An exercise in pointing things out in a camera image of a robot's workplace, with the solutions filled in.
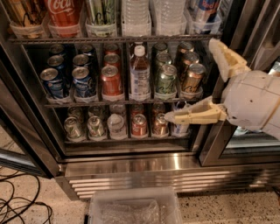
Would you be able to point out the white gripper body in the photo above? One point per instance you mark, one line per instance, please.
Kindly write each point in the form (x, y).
(251, 97)

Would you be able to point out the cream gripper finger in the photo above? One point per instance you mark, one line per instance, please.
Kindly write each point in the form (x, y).
(201, 112)
(229, 62)

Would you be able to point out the clear water bottle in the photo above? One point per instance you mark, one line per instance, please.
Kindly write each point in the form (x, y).
(168, 17)
(136, 19)

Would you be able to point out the small tea bottle bottom shelf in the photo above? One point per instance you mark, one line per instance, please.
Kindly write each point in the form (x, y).
(179, 130)

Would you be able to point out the front gold can middle shelf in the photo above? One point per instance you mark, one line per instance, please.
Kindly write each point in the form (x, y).
(193, 78)

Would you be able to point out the gold can shelf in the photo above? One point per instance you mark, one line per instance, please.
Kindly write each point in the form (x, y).
(28, 18)
(193, 78)

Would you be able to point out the orange can bottom shelf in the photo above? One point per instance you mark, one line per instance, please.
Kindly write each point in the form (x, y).
(160, 126)

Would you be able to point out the front green can middle shelf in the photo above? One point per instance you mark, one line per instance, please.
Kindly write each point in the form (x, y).
(166, 82)

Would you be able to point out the green can shelf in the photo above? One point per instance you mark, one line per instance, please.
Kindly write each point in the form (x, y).
(96, 130)
(166, 82)
(74, 130)
(101, 18)

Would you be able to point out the red can bottom shelf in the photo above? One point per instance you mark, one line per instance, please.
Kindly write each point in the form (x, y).
(139, 125)

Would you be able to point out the brown tea bottle white cap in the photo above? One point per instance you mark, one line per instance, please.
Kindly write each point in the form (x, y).
(139, 73)

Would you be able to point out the clear bottle bottom shelf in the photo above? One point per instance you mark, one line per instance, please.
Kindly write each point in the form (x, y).
(117, 127)

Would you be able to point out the stainless steel display fridge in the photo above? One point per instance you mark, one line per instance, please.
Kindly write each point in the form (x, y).
(90, 166)

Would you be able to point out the green can bottom shelf left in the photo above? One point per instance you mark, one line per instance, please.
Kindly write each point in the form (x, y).
(74, 130)

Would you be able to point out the green can top shelf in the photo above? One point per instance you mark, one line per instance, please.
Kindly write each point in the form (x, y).
(101, 18)

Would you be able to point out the open left fridge door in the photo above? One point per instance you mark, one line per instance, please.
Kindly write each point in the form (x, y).
(34, 156)

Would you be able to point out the gold can top shelf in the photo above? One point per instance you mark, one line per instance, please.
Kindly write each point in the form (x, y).
(28, 18)

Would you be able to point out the front red soda can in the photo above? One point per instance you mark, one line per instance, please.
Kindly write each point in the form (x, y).
(112, 86)

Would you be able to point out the front blue Pepsi can right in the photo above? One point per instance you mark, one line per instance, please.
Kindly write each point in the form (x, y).
(83, 81)

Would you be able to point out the blue pepsi can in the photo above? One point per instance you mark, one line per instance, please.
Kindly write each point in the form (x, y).
(83, 81)
(54, 83)

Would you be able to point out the clear plastic storage bin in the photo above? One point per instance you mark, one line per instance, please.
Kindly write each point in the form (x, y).
(157, 205)

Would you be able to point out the front blue Pepsi can left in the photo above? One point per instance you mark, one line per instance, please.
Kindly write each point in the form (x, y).
(54, 83)

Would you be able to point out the red Coca-Cola can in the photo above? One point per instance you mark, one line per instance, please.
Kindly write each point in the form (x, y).
(65, 16)

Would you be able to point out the middle wire shelf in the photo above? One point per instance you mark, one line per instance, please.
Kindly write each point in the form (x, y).
(149, 101)

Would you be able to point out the wire shelf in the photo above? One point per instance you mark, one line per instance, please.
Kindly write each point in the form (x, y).
(37, 41)
(149, 101)

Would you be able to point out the top wire shelf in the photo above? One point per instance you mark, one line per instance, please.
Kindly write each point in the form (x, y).
(37, 41)

